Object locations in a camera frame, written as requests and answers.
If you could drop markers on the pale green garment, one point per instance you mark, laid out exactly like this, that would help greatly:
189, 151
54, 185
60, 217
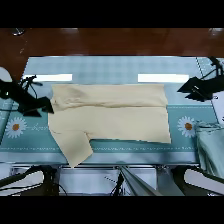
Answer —
213, 150

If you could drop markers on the silver frame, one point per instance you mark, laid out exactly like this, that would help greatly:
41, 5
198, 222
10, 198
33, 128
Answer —
140, 186

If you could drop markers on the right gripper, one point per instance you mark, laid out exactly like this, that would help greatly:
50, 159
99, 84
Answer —
196, 87

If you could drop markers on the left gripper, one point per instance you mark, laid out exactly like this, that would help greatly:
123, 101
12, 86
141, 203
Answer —
35, 106

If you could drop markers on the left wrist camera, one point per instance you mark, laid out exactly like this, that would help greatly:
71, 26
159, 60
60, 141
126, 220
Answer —
29, 80

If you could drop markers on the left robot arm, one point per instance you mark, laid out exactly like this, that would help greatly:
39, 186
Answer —
8, 87

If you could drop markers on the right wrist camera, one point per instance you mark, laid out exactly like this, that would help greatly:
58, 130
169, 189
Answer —
216, 65

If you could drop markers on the beige T-shirt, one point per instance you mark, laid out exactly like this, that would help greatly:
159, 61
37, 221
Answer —
113, 113

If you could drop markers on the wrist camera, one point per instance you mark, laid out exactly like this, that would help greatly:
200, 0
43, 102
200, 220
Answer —
216, 65
29, 80

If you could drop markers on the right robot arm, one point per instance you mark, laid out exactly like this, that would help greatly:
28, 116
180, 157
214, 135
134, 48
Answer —
206, 181

